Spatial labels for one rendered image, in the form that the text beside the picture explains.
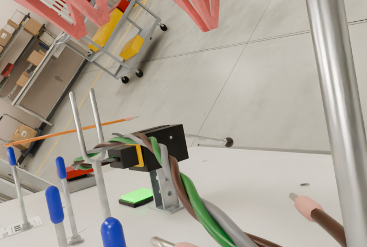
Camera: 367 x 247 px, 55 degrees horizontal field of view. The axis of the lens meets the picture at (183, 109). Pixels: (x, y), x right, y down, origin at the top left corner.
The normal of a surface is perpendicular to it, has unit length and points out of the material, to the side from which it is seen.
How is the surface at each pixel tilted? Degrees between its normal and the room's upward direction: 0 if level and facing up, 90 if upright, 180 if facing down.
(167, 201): 95
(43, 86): 90
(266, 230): 48
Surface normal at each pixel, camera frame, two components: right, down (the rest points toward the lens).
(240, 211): -0.18, -0.98
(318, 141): -0.74, -0.52
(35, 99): 0.47, 0.05
